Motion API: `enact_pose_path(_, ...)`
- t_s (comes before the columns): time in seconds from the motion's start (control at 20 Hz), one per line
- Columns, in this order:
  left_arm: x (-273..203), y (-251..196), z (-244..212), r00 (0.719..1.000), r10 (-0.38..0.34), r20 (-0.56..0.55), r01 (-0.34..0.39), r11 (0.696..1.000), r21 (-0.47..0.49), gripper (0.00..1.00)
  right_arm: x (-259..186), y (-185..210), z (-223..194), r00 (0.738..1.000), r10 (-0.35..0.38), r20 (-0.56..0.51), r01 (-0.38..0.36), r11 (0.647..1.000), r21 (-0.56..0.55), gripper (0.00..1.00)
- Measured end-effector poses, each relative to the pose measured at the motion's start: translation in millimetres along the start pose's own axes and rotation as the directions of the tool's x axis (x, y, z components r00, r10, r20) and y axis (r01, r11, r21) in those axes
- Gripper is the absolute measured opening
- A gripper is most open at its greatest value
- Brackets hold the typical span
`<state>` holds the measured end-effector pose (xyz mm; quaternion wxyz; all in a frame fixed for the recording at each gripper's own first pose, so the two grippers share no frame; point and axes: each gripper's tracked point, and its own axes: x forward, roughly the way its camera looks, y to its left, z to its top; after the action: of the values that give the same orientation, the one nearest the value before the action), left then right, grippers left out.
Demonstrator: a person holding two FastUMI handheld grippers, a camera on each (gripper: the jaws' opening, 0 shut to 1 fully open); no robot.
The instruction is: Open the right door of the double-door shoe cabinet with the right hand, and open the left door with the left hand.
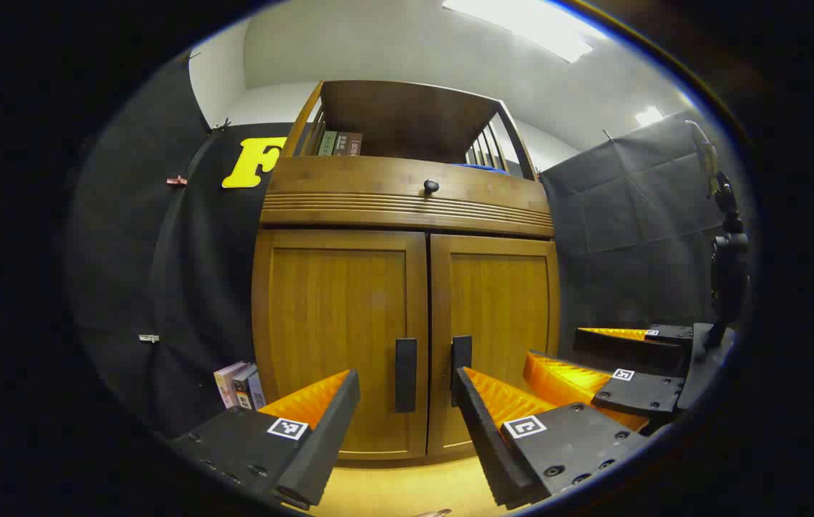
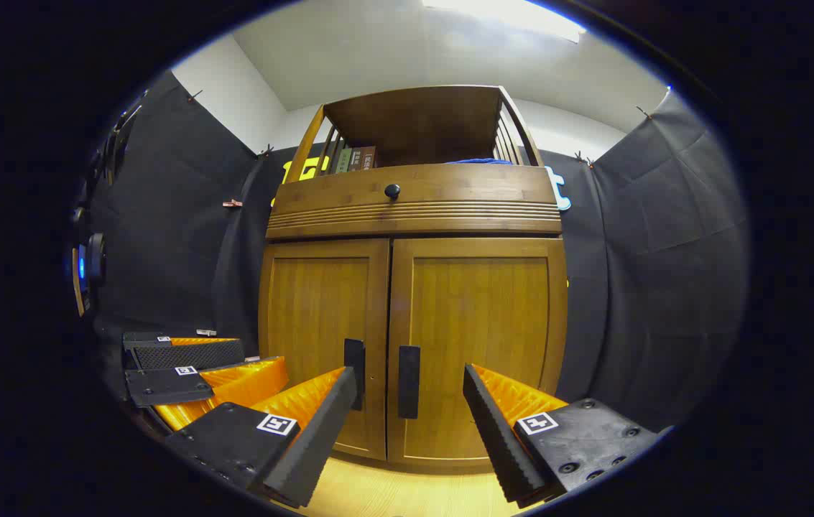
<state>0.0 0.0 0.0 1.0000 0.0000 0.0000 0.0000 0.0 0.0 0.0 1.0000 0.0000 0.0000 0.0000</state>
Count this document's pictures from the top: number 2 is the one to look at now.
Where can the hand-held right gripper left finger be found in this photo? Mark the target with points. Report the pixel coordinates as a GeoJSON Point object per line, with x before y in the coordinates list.
{"type": "Point", "coordinates": [313, 445]}

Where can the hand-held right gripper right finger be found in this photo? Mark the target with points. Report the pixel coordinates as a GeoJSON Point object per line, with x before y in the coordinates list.
{"type": "Point", "coordinates": [496, 438]}

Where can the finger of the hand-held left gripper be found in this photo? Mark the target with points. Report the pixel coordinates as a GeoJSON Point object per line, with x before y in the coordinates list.
{"type": "Point", "coordinates": [169, 386]}
{"type": "Point", "coordinates": [191, 355]}

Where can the wooden shoe cabinet door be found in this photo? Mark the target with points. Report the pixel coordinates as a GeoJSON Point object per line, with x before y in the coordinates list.
{"type": "Point", "coordinates": [313, 309]}
{"type": "Point", "coordinates": [478, 316]}

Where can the wooden double-door shoe cabinet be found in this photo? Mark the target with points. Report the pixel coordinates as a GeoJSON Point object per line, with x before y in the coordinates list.
{"type": "Point", "coordinates": [414, 122]}

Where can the dark device with blue light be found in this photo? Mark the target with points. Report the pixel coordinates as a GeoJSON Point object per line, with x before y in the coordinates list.
{"type": "Point", "coordinates": [94, 258]}

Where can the black backdrop cloth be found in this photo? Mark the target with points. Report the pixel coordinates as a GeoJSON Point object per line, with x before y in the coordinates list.
{"type": "Point", "coordinates": [636, 273]}

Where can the green book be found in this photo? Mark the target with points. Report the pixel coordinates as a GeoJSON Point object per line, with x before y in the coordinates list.
{"type": "Point", "coordinates": [343, 161]}

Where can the wooden drawer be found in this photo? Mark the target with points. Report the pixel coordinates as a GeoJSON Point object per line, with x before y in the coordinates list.
{"type": "Point", "coordinates": [464, 185]}

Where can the black round drawer knob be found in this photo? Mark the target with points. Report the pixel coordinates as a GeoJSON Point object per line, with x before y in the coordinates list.
{"type": "Point", "coordinates": [392, 191]}

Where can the brown book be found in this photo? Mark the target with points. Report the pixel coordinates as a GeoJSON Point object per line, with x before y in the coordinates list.
{"type": "Point", "coordinates": [365, 158]}

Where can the blue cloth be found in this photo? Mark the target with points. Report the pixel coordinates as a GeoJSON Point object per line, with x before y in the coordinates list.
{"type": "Point", "coordinates": [482, 161]}

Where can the ceiling light panel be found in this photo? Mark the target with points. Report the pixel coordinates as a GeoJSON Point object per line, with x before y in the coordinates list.
{"type": "Point", "coordinates": [507, 14]}

